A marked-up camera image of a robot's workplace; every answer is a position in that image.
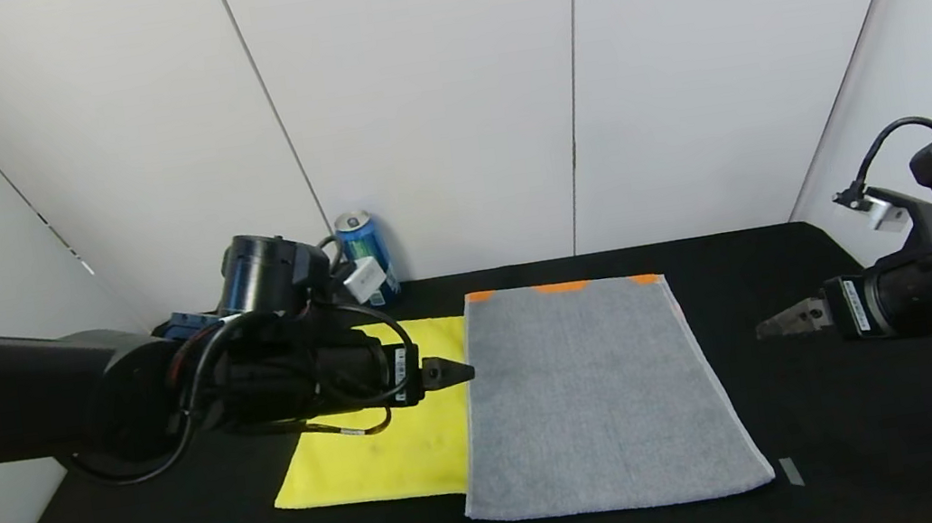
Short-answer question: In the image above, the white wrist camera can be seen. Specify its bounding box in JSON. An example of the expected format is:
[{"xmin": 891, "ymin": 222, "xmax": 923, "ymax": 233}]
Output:
[
  {"xmin": 340, "ymin": 255, "xmax": 392, "ymax": 306},
  {"xmin": 832, "ymin": 182, "xmax": 914, "ymax": 239}
]

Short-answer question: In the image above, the grey towel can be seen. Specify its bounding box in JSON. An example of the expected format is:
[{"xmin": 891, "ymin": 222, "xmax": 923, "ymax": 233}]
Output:
[{"xmin": 434, "ymin": 255, "xmax": 778, "ymax": 523}]

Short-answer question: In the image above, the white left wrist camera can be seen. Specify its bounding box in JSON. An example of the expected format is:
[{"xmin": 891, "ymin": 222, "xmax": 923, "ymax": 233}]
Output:
[{"xmin": 340, "ymin": 255, "xmax": 392, "ymax": 306}]

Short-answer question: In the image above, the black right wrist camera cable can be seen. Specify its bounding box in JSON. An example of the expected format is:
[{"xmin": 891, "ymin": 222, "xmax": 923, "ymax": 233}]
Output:
[{"xmin": 843, "ymin": 114, "xmax": 932, "ymax": 199}]

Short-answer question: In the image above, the yellow towel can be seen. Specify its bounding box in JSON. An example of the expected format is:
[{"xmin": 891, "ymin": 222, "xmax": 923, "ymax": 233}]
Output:
[{"xmin": 252, "ymin": 310, "xmax": 491, "ymax": 519}]

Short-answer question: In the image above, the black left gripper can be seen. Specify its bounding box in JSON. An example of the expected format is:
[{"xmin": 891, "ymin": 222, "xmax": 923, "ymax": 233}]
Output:
[{"xmin": 315, "ymin": 320, "xmax": 480, "ymax": 419}]

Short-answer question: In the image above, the blue soda can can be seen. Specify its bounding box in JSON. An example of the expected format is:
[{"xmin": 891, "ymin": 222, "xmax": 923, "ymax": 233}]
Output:
[{"xmin": 332, "ymin": 207, "xmax": 403, "ymax": 314}]

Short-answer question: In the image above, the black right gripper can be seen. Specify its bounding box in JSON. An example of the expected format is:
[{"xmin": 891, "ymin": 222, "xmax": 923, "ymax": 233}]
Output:
[{"xmin": 748, "ymin": 256, "xmax": 932, "ymax": 360}]

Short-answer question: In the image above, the grey tape strip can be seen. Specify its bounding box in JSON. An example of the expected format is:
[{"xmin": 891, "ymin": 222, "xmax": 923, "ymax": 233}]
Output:
[{"xmin": 778, "ymin": 455, "xmax": 806, "ymax": 490}]

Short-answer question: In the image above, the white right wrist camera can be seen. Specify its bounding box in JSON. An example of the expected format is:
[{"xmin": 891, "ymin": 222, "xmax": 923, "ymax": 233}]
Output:
[{"xmin": 832, "ymin": 182, "xmax": 914, "ymax": 239}]

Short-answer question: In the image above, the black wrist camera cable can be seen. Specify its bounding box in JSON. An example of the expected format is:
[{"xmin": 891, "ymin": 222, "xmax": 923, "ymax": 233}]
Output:
[
  {"xmin": 843, "ymin": 114, "xmax": 932, "ymax": 199},
  {"xmin": 40, "ymin": 292, "xmax": 433, "ymax": 494}
]

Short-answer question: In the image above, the black left wrist camera cable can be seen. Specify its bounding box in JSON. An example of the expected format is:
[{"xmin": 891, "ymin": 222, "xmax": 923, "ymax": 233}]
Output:
[{"xmin": 40, "ymin": 292, "xmax": 433, "ymax": 494}]

